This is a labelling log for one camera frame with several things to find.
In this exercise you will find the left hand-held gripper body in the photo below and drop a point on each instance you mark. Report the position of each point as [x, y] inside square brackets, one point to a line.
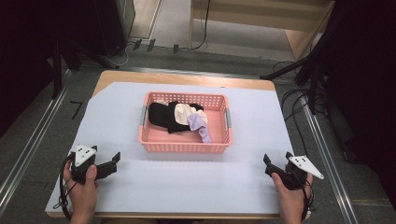
[83, 157]

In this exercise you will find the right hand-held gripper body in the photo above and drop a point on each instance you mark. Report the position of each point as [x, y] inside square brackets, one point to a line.
[295, 174]

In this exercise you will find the pink plastic basket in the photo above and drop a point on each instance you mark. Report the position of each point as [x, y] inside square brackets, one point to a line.
[218, 127]

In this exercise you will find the black sock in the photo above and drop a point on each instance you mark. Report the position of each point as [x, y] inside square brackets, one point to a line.
[160, 115]

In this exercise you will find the purple sock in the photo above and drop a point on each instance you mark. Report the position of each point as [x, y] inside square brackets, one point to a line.
[199, 124]

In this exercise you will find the cream sock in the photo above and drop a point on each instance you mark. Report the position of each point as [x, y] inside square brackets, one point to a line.
[183, 112]

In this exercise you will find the person's right hand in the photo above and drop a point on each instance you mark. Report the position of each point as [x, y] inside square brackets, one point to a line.
[289, 199]

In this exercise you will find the person's left hand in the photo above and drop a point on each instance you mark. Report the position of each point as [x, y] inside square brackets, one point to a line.
[81, 196]

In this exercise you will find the white table mat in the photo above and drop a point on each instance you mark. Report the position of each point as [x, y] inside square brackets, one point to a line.
[186, 180]

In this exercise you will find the black metal stand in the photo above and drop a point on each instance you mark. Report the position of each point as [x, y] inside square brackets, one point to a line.
[57, 71]

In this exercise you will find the black tripod stand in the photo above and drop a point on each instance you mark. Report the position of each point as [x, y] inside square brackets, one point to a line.
[313, 71]

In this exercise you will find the dark curtain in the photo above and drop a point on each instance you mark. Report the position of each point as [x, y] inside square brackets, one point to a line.
[367, 93]
[21, 46]

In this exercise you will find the wooden table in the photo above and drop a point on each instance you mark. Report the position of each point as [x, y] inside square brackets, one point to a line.
[186, 78]

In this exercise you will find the dark cabinet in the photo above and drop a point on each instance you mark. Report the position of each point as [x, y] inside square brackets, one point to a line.
[112, 25]

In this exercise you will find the wooden shelf unit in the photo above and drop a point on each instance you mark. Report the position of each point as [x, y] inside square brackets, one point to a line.
[280, 25]

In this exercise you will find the metal floor rail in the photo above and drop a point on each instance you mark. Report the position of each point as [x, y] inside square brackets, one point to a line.
[330, 168]
[186, 72]
[34, 140]

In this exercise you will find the small black floor bracket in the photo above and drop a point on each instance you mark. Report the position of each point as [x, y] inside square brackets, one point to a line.
[151, 44]
[176, 48]
[137, 44]

